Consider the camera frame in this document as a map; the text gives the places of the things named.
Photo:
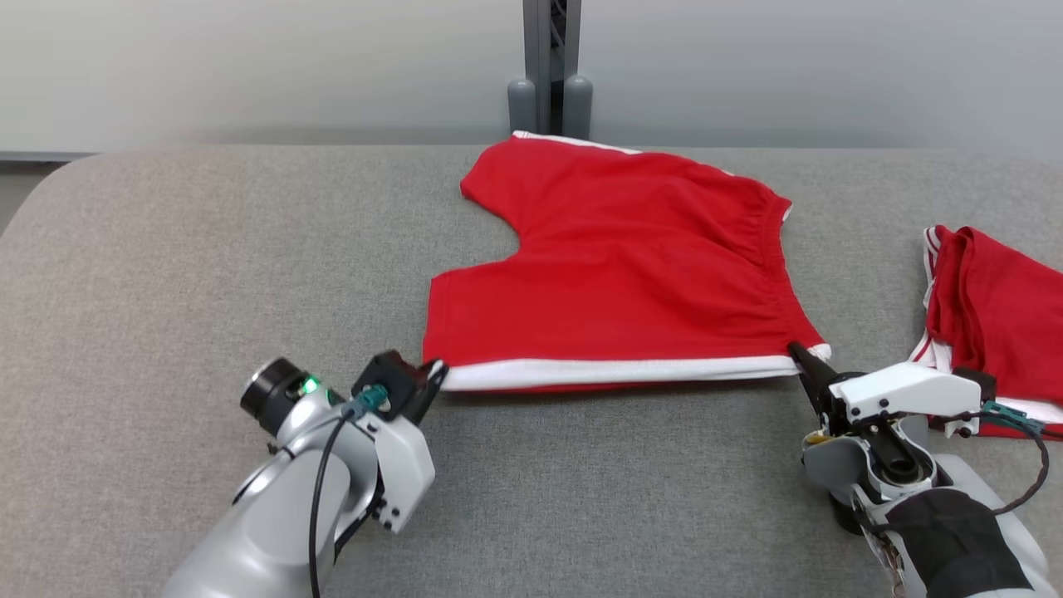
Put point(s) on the grey metal partition post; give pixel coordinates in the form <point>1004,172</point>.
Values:
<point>536,41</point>

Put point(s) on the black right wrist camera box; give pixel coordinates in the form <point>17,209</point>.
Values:
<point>987,386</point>

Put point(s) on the red white jersey shirt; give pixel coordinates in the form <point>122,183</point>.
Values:
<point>1005,316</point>

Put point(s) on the grey cylinder post cap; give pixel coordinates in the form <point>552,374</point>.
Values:
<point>521,108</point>
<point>578,108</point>

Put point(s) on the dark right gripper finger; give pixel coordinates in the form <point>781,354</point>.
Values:
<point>814,372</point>
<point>820,411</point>

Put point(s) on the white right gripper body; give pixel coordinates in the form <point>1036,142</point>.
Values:
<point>905,390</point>

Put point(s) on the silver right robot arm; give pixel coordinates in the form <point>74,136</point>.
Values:
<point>955,540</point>

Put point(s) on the grey wall skirting strip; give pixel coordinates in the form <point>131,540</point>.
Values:
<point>41,156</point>

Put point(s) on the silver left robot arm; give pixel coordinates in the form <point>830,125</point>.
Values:
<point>266,531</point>

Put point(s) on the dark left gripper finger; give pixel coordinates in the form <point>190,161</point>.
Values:
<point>433,380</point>

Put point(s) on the red shorts white trim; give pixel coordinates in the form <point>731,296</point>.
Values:
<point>631,266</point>

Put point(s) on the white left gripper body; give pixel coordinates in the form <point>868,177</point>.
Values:
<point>407,465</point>

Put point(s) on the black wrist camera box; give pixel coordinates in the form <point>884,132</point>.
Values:
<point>394,378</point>
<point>987,386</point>

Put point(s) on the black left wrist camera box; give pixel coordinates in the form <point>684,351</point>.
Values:
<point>394,378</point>

